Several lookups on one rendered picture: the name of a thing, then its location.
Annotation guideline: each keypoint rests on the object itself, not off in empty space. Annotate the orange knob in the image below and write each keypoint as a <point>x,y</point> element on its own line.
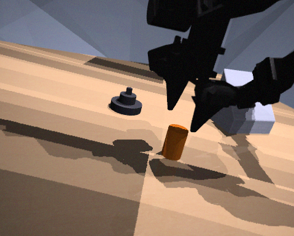
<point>174,142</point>

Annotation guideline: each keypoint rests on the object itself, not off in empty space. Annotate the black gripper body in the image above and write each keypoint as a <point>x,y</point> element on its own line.
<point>207,90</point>

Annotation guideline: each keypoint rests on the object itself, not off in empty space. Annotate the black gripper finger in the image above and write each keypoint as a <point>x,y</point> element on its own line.
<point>202,113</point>
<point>174,88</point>

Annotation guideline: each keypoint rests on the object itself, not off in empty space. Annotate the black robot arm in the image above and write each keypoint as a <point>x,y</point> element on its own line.
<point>209,19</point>

